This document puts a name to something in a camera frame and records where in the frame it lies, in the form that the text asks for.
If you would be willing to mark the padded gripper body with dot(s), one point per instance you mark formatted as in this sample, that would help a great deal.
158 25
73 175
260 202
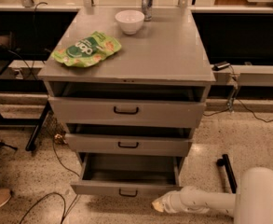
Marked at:
170 202

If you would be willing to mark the grey bottom drawer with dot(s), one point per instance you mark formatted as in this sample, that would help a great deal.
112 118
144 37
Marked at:
127 175

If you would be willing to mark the grey drawer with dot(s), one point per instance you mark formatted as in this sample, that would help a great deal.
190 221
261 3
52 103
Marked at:
129 104
130 140
127 175

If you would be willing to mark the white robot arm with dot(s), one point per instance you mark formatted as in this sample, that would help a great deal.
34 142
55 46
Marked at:
251 204

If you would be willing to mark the grey drawer cabinet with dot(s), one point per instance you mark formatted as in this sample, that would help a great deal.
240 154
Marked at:
165 51

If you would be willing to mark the grey middle drawer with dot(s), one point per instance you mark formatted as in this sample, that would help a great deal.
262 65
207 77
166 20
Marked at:
130 140

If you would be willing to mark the grey top drawer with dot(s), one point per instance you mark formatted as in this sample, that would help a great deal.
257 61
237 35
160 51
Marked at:
129 104

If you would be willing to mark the black metal stand leg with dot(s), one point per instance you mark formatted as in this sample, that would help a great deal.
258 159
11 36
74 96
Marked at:
224 161

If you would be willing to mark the black power adapter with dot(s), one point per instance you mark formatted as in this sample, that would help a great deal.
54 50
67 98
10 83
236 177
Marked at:
220 66

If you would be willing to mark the green snack bag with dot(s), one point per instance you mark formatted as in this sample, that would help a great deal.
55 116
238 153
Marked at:
88 51

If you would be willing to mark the white bowl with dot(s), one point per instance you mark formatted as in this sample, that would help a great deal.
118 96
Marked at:
130 21

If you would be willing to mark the silver drink can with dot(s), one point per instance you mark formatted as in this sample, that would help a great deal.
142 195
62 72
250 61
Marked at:
147 9

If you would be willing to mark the black table leg frame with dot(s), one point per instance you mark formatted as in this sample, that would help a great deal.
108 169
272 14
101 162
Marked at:
36 123

